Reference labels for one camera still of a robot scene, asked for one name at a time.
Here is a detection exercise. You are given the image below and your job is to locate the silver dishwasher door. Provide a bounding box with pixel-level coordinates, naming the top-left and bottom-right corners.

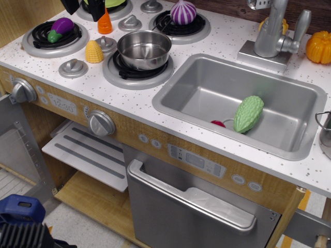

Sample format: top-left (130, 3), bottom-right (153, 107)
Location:
top-left (124, 146), bottom-right (280, 247)

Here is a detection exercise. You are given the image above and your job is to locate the red toy vegetable in sink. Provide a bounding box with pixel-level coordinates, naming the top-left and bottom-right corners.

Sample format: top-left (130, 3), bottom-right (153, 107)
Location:
top-left (211, 120), bottom-right (226, 128)

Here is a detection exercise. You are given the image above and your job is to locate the orange toy pumpkin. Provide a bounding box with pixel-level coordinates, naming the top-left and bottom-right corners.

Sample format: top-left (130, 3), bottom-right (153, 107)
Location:
top-left (306, 31), bottom-right (330, 65)

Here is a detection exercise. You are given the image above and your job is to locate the white oven rack shelf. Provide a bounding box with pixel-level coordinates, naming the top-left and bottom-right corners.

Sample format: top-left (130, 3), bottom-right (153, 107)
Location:
top-left (42, 120), bottom-right (128, 192)

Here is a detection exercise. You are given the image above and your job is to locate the grey stovetop knob front left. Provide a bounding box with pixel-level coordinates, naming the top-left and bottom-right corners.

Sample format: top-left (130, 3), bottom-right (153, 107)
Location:
top-left (58, 58), bottom-right (88, 79)

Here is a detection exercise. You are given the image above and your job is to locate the orange toy carrot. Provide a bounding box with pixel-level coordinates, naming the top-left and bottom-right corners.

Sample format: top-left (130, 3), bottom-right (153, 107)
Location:
top-left (98, 9), bottom-right (113, 34)

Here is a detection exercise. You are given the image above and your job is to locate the back right stove burner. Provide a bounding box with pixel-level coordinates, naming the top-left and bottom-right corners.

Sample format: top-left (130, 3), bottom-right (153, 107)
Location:
top-left (148, 10), bottom-right (211, 45)

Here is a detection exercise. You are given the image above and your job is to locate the stainless steel pan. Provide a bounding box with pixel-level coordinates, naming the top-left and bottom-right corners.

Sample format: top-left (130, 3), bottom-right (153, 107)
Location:
top-left (117, 30), bottom-right (172, 70)

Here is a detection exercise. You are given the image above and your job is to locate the front left stove burner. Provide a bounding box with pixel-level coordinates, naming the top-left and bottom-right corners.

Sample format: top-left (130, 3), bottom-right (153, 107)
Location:
top-left (22, 21), bottom-right (89, 58)

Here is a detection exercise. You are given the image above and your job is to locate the back left stove burner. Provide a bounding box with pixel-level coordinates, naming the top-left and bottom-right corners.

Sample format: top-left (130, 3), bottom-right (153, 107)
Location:
top-left (76, 1), bottom-right (133, 22)

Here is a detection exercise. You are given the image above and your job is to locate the blue clamp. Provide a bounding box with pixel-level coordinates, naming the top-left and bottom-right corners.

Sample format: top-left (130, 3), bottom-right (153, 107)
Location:
top-left (1, 194), bottom-right (76, 247)

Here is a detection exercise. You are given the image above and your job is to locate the green toy on back burner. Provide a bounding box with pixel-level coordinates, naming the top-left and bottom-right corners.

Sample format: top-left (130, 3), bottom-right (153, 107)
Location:
top-left (84, 0), bottom-right (127, 9)

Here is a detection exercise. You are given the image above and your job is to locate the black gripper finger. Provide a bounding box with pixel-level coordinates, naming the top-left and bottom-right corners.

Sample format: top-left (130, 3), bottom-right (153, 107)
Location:
top-left (87, 0), bottom-right (106, 22)
top-left (61, 0), bottom-right (79, 15)

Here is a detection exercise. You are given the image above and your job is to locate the green toy bitter gourd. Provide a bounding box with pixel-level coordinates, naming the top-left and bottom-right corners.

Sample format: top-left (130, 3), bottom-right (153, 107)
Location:
top-left (233, 96), bottom-right (264, 133)

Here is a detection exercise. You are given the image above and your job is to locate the purple striped toy onion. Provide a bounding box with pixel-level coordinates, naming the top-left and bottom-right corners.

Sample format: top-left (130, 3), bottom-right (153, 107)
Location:
top-left (170, 0), bottom-right (197, 25)

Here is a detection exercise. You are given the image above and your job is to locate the grey toy sink basin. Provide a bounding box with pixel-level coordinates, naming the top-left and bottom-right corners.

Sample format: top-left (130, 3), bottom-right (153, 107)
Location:
top-left (152, 54), bottom-right (327, 160)

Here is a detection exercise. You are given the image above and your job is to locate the purple toy eggplant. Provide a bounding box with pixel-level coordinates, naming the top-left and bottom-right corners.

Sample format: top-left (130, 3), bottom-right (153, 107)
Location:
top-left (47, 18), bottom-right (74, 43)

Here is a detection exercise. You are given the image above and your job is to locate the silver oven dial left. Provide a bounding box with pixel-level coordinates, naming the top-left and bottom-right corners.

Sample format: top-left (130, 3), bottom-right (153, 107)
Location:
top-left (11, 77), bottom-right (37, 103)

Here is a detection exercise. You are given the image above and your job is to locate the grey stovetop knob top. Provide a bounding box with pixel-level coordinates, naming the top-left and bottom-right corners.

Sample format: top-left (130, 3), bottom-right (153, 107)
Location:
top-left (140, 0), bottom-right (163, 14)

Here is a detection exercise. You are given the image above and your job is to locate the silver oven dial right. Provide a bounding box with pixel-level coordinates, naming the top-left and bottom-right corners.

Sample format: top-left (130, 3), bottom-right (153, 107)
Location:
top-left (87, 110), bottom-right (116, 137)

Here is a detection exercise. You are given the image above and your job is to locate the silver pot at right edge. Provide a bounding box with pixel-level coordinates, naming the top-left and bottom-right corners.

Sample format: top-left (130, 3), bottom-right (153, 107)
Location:
top-left (315, 111), bottom-right (330, 159)

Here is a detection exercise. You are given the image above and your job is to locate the yellow toy corn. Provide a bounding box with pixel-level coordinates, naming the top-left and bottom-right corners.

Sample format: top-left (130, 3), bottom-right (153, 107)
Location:
top-left (85, 40), bottom-right (103, 64)

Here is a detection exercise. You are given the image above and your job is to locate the silver oven dial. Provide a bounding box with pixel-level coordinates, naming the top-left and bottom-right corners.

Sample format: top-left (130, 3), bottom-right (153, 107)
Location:
top-left (87, 110), bottom-right (116, 137)
top-left (11, 77), bottom-right (37, 103)

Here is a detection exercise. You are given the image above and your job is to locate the silver toy faucet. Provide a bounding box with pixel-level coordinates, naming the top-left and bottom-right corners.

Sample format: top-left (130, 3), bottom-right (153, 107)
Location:
top-left (237, 1), bottom-right (311, 73)

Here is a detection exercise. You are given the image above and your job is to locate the yellow toy behind faucet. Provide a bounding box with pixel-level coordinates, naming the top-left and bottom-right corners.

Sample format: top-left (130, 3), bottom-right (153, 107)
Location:
top-left (259, 17), bottom-right (289, 35)

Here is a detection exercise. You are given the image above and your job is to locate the grey stovetop knob back centre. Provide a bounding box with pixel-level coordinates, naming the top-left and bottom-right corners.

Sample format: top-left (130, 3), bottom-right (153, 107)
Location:
top-left (118, 14), bottom-right (142, 32)

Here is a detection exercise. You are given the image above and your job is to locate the stove burner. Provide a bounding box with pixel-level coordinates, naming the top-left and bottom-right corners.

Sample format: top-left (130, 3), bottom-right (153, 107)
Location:
top-left (148, 10), bottom-right (211, 45)
top-left (22, 21), bottom-right (89, 58)
top-left (102, 52), bottom-right (174, 90)
top-left (76, 1), bottom-right (133, 22)

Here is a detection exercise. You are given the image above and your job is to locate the open oven door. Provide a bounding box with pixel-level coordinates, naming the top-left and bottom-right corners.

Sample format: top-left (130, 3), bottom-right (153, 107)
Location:
top-left (1, 94), bottom-right (55, 204)

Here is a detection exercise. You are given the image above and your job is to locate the black ribbed device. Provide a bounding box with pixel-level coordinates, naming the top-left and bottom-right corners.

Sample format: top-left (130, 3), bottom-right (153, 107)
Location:
top-left (1, 224), bottom-right (55, 247)

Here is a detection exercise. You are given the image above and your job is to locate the front right stove burner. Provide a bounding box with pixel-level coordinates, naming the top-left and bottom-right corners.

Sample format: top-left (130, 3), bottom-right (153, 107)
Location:
top-left (102, 52), bottom-right (174, 90)

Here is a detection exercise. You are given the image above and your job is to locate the grey stovetop knob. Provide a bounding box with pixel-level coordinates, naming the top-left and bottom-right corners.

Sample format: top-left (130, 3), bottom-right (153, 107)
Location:
top-left (58, 58), bottom-right (88, 79)
top-left (95, 36), bottom-right (117, 53)
top-left (118, 14), bottom-right (142, 32)
top-left (140, 0), bottom-right (163, 14)

